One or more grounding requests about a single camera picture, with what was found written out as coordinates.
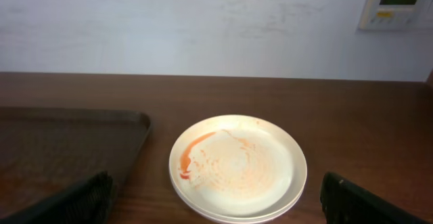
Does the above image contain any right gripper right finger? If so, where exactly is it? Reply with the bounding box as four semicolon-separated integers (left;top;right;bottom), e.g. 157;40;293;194
320;172;428;224

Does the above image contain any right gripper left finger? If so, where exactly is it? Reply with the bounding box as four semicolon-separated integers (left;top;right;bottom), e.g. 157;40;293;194
1;172;114;224

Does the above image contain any cream white plate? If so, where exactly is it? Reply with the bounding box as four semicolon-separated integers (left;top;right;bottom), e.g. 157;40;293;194
168;114;308;201

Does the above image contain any pinkish white plate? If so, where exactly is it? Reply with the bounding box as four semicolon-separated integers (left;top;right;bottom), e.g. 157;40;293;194
171;179;305;224

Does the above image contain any brown serving tray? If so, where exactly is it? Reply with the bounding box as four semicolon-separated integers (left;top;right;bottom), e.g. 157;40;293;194
1;107;151;218

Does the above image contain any white wall control panel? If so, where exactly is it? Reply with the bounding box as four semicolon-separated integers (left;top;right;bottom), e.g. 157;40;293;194
358;0;432;31

